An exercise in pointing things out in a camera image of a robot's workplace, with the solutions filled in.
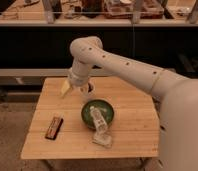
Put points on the clear plastic bottle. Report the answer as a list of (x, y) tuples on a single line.
[(99, 122)]

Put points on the clear plastic packet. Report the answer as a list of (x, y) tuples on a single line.
[(103, 140)]

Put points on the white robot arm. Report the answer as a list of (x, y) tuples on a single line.
[(177, 94)]

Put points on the long wooden shelf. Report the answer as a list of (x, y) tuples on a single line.
[(98, 13)]

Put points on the wooden folding table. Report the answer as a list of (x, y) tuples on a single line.
[(134, 129)]

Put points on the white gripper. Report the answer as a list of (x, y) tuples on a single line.
[(74, 80)]

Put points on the green bowl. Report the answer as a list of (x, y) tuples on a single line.
[(105, 107)]

